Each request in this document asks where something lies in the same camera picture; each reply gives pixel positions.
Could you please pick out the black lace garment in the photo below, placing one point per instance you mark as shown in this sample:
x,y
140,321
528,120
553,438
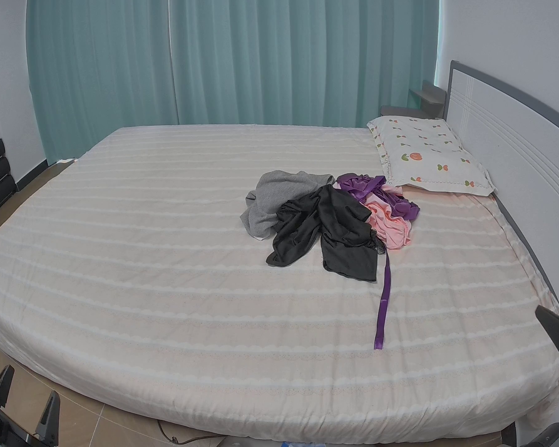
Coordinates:
x,y
377,244

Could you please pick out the bed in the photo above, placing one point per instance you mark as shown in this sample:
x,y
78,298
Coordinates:
x,y
167,249

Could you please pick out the purple garment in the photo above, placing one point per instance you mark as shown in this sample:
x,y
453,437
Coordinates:
x,y
354,185

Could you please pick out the white printed pillow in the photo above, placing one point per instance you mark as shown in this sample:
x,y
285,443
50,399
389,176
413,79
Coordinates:
x,y
424,152

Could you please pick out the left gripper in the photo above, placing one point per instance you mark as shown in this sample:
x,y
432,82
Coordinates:
x,y
14,429

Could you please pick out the grey bedside table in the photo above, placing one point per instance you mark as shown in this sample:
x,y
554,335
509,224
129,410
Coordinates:
x,y
428,96

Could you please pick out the blue-green curtain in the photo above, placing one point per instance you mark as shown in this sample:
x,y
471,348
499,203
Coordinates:
x,y
307,44
98,63

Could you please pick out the pink garment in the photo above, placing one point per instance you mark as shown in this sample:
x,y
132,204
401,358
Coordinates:
x,y
387,226

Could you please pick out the grey garment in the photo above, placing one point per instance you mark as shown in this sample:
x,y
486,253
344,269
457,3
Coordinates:
x,y
270,198

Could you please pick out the black T-shirt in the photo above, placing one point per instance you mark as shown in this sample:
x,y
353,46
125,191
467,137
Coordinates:
x,y
335,221

